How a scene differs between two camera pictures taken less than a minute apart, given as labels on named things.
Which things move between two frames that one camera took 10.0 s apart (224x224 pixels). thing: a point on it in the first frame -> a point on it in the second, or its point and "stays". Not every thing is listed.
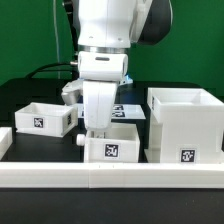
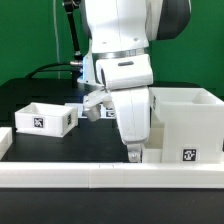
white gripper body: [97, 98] -> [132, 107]
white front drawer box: [118, 144] -> [152, 151]
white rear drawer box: [44, 119] stays
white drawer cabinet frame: [186, 126] stays
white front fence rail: [111, 175] stays
